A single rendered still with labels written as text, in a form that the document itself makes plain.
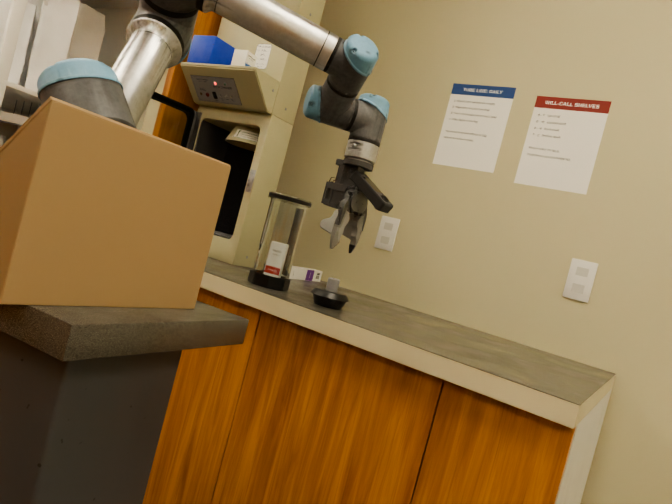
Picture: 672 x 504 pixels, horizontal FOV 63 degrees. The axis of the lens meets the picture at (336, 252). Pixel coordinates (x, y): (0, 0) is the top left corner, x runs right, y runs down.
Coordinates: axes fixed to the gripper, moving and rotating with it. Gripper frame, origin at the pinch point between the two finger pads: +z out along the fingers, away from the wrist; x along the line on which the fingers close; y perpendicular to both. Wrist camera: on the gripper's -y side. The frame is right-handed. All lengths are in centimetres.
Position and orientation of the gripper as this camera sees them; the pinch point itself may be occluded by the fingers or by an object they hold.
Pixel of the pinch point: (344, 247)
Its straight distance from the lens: 127.5
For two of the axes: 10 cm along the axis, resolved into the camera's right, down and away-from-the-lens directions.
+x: -5.1, -1.2, -8.5
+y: -8.2, -2.3, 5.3
